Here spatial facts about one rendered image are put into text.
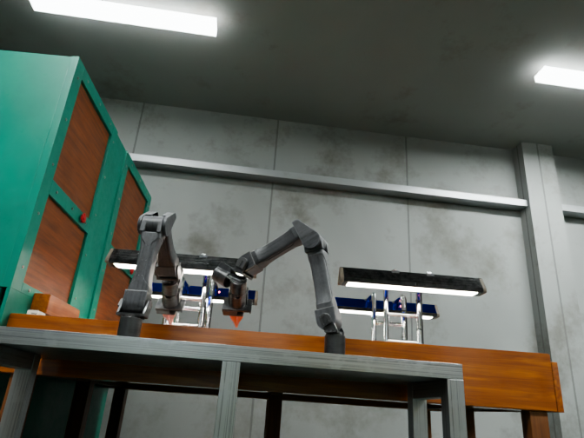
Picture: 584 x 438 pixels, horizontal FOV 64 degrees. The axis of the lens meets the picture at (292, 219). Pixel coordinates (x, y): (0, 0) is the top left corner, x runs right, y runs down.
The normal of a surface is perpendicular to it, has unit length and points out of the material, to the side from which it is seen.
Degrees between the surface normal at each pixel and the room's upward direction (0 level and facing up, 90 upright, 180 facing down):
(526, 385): 90
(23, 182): 90
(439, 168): 90
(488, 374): 90
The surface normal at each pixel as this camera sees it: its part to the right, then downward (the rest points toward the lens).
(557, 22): -0.07, 0.92
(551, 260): 0.13, -0.37
